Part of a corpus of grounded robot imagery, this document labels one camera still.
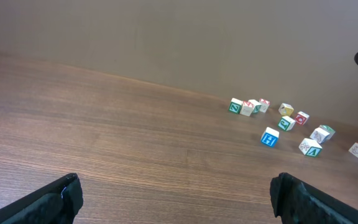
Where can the yellow wooden block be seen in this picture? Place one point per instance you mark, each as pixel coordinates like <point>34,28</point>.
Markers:
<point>285,109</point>

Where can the green P wooden block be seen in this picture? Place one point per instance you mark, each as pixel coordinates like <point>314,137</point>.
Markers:
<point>286,123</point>

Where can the blue edged wooden block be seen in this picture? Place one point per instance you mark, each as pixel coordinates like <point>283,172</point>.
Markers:
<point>319,135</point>

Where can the green F wooden block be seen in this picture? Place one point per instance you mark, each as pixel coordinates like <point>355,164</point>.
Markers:
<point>330,130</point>

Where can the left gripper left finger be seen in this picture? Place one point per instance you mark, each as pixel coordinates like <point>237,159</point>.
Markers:
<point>58,202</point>

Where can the green A wooden block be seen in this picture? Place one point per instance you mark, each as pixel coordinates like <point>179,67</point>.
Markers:
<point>310,147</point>

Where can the red O wooden block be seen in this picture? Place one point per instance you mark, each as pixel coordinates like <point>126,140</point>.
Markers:
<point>301,118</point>

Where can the green letter block top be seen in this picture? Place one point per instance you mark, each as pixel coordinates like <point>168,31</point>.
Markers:
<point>256,105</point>

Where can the red A wooden block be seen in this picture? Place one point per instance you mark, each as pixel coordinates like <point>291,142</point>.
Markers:
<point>247,108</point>

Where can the green N wooden block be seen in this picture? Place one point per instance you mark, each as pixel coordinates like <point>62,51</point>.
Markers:
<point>235,106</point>

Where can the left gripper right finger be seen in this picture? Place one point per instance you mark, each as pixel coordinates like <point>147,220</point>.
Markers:
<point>297,202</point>

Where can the red X wooden block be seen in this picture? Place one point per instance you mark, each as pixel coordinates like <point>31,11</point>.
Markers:
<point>264,105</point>

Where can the blue H wooden block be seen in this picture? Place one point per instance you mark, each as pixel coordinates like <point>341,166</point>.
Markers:
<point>270,137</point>

